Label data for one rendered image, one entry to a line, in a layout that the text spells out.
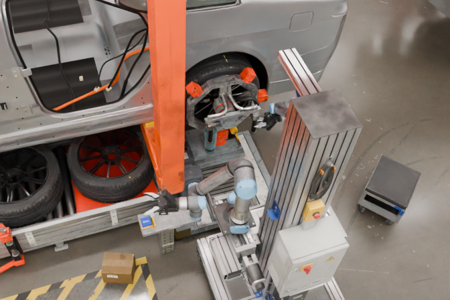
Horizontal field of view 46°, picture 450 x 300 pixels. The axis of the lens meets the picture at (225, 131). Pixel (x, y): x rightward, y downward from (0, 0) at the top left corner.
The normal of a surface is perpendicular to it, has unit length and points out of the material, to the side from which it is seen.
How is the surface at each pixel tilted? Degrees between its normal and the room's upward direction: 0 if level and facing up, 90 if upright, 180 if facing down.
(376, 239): 0
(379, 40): 0
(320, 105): 0
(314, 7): 81
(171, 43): 90
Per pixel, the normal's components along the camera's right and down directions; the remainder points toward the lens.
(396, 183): 0.07, -0.63
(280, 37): 0.33, 0.75
